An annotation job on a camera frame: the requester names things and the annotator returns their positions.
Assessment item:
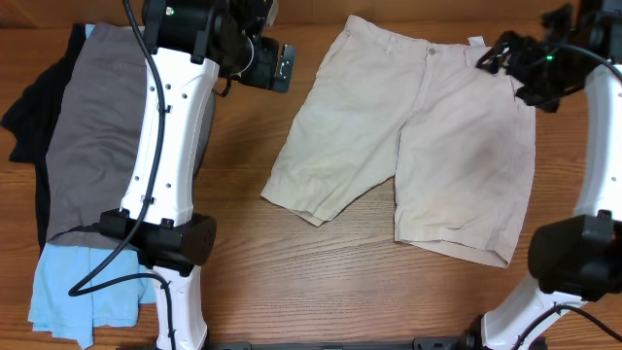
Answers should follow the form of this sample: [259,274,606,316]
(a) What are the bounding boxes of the beige khaki shorts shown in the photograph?
[261,16,536,267]

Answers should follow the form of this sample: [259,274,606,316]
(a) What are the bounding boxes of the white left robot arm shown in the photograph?
[98,0,295,349]

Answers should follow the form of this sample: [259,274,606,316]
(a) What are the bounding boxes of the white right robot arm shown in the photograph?
[413,6,621,349]

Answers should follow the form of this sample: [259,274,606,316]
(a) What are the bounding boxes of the grey shorts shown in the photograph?
[45,23,147,252]

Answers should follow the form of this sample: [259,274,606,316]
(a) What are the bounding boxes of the black garment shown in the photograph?
[1,23,86,248]

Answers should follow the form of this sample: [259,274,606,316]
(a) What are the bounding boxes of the light blue garment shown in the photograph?
[27,242,159,350]

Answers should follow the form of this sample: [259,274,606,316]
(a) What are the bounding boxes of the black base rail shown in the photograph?
[208,336,459,350]

